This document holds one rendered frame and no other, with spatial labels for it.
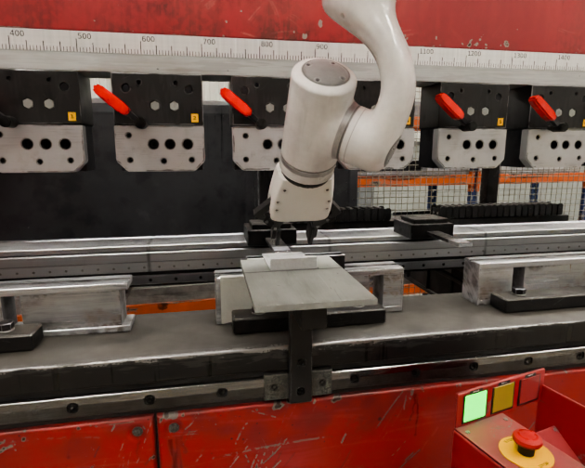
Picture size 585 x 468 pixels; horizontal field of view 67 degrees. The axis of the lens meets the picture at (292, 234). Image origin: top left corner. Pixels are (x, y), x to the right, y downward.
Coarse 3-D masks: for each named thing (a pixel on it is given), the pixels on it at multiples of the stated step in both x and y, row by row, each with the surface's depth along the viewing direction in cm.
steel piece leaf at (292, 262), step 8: (264, 256) 88; (272, 256) 88; (280, 256) 88; (288, 256) 88; (296, 256) 88; (304, 256) 88; (272, 264) 78; (280, 264) 78; (288, 264) 78; (296, 264) 79; (304, 264) 79; (312, 264) 79
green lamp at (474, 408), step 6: (486, 390) 71; (468, 396) 69; (474, 396) 70; (480, 396) 70; (486, 396) 71; (468, 402) 69; (474, 402) 70; (480, 402) 70; (468, 408) 70; (474, 408) 70; (480, 408) 71; (468, 414) 70; (474, 414) 70; (480, 414) 71; (468, 420) 70
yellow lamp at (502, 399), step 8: (504, 384) 72; (512, 384) 73; (496, 392) 72; (504, 392) 73; (512, 392) 73; (496, 400) 72; (504, 400) 73; (512, 400) 74; (496, 408) 72; (504, 408) 73
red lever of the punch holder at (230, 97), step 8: (224, 88) 74; (224, 96) 74; (232, 96) 74; (232, 104) 74; (240, 104) 74; (240, 112) 75; (248, 112) 75; (256, 120) 76; (264, 120) 75; (256, 128) 78; (264, 128) 76
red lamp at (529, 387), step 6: (528, 378) 75; (534, 378) 75; (522, 384) 74; (528, 384) 75; (534, 384) 75; (522, 390) 74; (528, 390) 75; (534, 390) 76; (522, 396) 75; (528, 396) 75; (534, 396) 76; (522, 402) 75
